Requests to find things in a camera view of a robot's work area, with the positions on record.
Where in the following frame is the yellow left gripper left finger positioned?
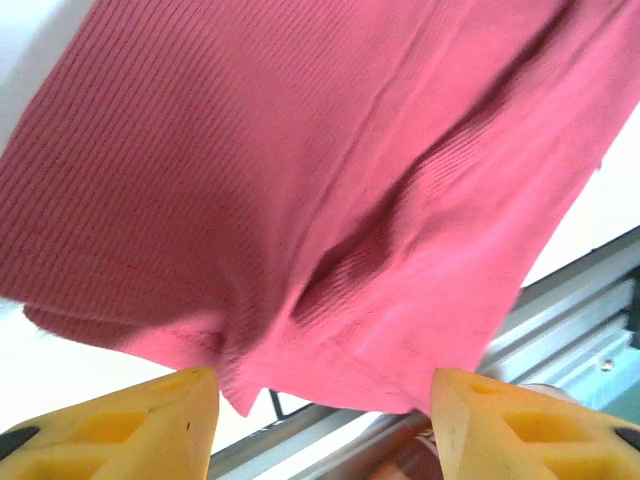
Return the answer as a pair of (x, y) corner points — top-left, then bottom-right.
(0, 365), (221, 480)

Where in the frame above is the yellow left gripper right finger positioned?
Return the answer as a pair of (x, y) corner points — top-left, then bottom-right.
(429, 368), (640, 480)

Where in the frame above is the red ribbed tank top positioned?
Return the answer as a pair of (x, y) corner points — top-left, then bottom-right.
(0, 0), (640, 419)

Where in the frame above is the brown drink bottle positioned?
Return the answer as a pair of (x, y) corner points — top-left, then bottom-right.
(369, 414), (449, 480)

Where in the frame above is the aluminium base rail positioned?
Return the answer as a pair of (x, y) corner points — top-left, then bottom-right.
(209, 234), (640, 480)

